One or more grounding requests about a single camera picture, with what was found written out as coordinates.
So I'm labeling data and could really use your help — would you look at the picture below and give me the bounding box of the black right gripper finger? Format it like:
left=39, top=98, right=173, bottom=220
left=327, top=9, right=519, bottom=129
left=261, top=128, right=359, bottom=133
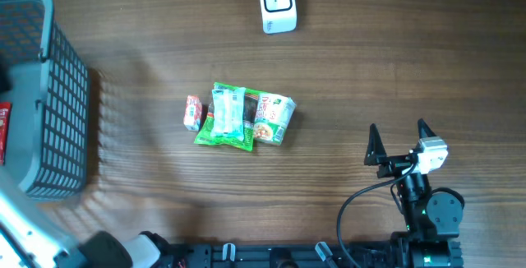
left=364, top=123, right=387, bottom=166
left=418, top=118, right=436, bottom=139

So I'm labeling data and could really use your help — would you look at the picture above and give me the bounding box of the black mounting rail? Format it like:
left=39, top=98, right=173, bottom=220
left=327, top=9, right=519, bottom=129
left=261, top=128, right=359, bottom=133
left=175, top=238, right=464, bottom=268

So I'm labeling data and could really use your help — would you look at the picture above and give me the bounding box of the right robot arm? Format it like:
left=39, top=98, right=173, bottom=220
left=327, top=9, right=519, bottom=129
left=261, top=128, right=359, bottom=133
left=364, top=119, right=465, bottom=267

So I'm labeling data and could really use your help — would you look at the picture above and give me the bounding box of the green snack bag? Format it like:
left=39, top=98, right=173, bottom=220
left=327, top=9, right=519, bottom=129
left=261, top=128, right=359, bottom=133
left=194, top=82, right=261, bottom=151

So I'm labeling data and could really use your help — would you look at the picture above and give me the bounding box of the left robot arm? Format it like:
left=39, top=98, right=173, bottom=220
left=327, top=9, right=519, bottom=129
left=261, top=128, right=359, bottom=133
left=1, top=62, right=179, bottom=267

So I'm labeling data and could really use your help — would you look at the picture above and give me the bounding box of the light blue clear packet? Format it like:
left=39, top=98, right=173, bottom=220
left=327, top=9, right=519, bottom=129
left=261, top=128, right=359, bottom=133
left=211, top=87, right=246, bottom=141

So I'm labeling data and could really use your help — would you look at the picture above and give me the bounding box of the instant noodle cup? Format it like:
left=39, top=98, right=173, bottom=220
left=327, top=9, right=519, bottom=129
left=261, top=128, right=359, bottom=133
left=253, top=93, right=296, bottom=146

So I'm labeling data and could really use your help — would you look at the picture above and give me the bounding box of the grey plastic shopping basket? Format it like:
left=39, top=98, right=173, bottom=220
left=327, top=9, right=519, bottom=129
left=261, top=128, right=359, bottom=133
left=1, top=0, right=90, bottom=201

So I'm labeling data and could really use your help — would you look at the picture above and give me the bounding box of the red coffee stick sachet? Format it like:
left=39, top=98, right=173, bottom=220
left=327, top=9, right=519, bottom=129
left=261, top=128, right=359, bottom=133
left=0, top=102, right=12, bottom=165

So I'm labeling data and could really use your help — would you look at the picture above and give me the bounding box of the small red white carton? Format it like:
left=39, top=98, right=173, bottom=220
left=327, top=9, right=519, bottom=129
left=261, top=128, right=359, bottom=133
left=183, top=95, right=202, bottom=132

